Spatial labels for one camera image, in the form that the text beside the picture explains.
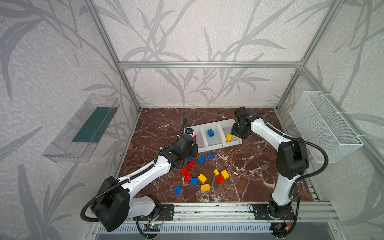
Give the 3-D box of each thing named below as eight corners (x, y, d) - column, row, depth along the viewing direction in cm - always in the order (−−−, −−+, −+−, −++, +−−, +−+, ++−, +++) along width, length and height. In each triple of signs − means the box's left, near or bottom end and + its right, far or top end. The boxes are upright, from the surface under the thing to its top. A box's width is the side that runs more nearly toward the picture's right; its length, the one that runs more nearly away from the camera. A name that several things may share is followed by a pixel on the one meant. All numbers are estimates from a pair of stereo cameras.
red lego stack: (186, 184, 85) (185, 182, 83) (180, 171, 90) (179, 169, 87) (193, 179, 86) (193, 178, 84) (187, 167, 91) (187, 165, 89)
